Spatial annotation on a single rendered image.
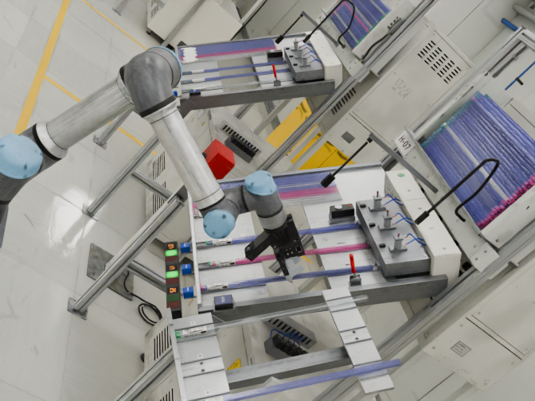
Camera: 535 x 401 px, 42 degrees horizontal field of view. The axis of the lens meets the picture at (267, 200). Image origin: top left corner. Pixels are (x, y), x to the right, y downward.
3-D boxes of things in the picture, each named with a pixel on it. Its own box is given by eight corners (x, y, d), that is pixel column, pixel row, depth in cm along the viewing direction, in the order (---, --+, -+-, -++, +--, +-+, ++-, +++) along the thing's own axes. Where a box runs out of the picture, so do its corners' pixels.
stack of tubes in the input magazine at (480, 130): (478, 227, 194) (556, 161, 186) (419, 144, 237) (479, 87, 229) (504, 249, 200) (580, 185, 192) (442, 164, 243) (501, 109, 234)
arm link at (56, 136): (-13, 153, 182) (154, 41, 168) (13, 138, 196) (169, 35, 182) (15, 190, 185) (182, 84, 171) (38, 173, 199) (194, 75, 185)
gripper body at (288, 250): (306, 257, 194) (294, 223, 188) (277, 266, 195) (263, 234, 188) (301, 241, 201) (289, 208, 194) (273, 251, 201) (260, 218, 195)
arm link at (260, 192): (241, 173, 187) (271, 165, 185) (254, 204, 193) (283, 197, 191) (240, 189, 180) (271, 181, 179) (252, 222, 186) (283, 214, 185)
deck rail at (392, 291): (200, 328, 194) (197, 311, 191) (200, 323, 196) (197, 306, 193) (446, 294, 201) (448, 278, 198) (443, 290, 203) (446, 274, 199)
